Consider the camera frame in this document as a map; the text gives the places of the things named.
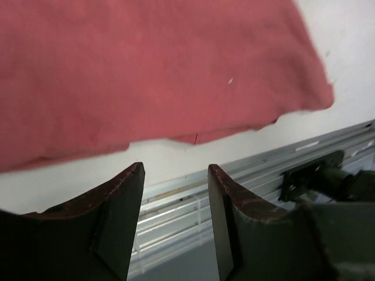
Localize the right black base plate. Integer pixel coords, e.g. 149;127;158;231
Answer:
279;150;374;203

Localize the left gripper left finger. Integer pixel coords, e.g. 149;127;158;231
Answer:
1;162;145;280

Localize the aluminium frame rail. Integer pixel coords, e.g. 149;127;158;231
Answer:
128;121;374;279

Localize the pink red t shirt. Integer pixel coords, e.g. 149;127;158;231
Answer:
1;1;334;172

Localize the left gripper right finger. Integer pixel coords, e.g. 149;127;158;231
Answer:
208;165;331;280

